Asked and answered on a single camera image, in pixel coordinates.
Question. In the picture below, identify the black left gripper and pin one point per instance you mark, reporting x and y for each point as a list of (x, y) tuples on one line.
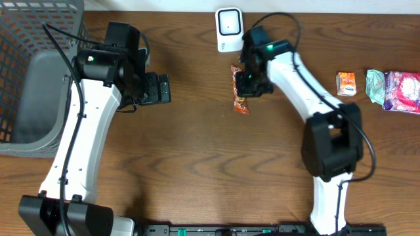
[(157, 89)]

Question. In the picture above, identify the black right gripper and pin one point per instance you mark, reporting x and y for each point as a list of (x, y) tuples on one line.
[(244, 92)]

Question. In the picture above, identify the orange red snack sachet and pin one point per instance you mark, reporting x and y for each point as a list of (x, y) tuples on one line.
[(240, 103)]

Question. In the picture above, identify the small orange carton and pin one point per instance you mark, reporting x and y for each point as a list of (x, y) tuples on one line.
[(346, 84)]

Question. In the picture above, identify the teal snack wrapper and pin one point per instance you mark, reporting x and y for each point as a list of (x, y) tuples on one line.
[(375, 86)]

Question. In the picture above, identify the red purple snack packet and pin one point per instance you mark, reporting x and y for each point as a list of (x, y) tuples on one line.
[(401, 92)]

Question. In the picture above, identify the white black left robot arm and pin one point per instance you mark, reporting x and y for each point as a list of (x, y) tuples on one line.
[(106, 79)]

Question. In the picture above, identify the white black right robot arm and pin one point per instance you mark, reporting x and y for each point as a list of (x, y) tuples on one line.
[(331, 144)]

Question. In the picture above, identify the white barcode scanner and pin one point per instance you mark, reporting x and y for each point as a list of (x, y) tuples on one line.
[(229, 29)]

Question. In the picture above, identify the grey plastic mesh basket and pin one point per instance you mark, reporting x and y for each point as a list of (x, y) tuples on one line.
[(35, 81)]

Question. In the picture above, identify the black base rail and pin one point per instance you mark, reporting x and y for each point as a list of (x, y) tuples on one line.
[(284, 229)]

